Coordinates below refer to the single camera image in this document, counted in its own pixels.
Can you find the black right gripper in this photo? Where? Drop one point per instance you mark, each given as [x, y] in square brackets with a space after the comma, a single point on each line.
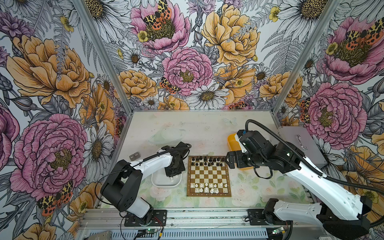
[240, 163]

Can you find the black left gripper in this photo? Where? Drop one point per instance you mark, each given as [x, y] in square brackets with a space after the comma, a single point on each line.
[181, 169]

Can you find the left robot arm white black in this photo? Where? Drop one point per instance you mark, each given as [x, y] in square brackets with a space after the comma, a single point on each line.
[122, 185]

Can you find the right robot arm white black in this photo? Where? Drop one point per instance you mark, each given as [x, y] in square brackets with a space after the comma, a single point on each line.
[340, 212]

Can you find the wooden chess board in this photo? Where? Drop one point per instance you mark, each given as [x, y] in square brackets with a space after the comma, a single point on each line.
[208, 176]

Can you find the yellow plastic tray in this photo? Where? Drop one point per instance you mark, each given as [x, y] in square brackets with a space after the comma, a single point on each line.
[233, 146]

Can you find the white plastic tray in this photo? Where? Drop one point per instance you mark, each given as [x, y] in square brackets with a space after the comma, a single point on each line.
[160, 180]

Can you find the grey metal box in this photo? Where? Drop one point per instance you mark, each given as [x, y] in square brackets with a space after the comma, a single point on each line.
[300, 137]

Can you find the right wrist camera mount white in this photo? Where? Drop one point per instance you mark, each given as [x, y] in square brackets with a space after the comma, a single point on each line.
[237, 138]

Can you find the small grey bracket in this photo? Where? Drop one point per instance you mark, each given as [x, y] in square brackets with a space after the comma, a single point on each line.
[135, 156]

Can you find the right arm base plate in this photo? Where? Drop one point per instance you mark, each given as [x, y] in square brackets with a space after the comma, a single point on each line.
[260, 217]

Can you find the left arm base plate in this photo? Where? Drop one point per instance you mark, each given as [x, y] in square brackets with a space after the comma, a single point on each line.
[154, 218]

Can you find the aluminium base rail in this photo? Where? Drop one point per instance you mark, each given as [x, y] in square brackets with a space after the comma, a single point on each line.
[177, 218]

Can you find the aluminium corner post left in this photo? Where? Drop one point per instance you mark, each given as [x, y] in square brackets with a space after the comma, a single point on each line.
[94, 36]

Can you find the aluminium corner post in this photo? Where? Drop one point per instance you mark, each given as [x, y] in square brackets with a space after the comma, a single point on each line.
[313, 38]
[94, 36]

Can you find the aluminium corner post right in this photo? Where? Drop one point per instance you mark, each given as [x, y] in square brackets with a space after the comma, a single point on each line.
[313, 38]

